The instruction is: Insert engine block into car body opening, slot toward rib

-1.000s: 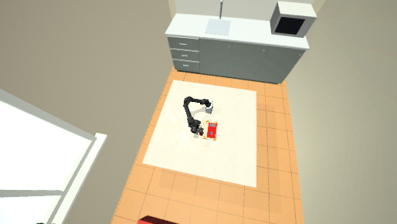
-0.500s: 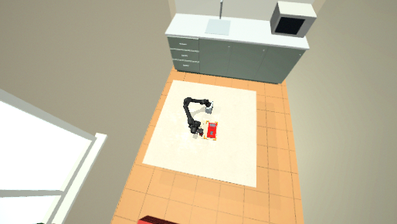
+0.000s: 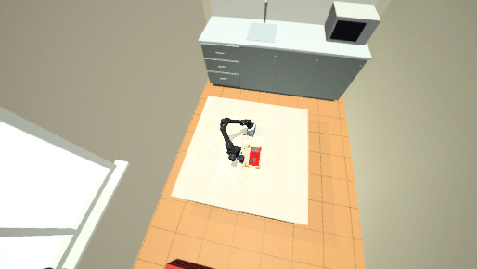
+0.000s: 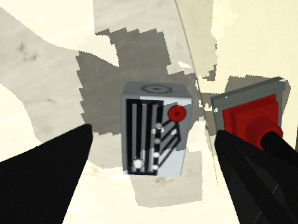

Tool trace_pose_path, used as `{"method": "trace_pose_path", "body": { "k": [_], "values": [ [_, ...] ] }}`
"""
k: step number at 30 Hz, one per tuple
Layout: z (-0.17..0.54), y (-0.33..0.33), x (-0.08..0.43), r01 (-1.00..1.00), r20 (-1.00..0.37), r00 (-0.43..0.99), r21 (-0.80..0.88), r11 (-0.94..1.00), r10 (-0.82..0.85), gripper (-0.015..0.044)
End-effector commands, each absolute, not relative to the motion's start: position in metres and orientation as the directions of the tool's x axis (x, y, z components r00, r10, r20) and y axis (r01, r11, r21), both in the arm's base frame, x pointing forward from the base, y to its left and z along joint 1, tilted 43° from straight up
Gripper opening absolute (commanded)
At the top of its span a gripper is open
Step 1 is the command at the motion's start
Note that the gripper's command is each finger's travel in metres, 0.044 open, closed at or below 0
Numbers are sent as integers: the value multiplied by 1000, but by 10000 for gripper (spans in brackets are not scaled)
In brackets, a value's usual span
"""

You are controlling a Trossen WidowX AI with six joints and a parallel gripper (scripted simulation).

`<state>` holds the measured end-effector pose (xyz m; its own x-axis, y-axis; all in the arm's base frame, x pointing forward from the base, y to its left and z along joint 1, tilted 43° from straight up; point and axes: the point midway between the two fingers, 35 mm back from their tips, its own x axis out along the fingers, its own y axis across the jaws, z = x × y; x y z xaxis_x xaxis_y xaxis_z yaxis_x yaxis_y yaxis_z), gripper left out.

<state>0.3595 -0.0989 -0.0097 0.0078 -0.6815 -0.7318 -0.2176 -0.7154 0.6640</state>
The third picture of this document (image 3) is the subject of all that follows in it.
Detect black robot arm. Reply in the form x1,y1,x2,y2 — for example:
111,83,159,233
220,117,254,161

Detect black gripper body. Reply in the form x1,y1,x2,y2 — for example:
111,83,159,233
236,153,245,161

